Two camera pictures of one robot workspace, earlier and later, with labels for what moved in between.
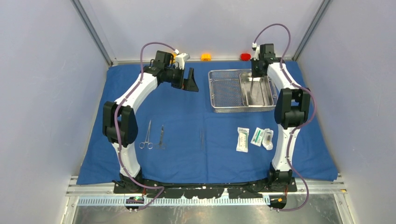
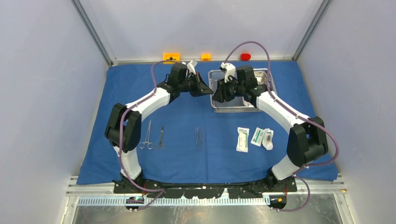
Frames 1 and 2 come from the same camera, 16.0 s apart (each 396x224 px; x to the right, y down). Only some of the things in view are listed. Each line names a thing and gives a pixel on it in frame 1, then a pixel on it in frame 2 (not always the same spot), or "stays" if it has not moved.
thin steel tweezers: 201,136 stays
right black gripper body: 255,68 to 237,88
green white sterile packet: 258,136 stays
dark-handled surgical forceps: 160,145 stays
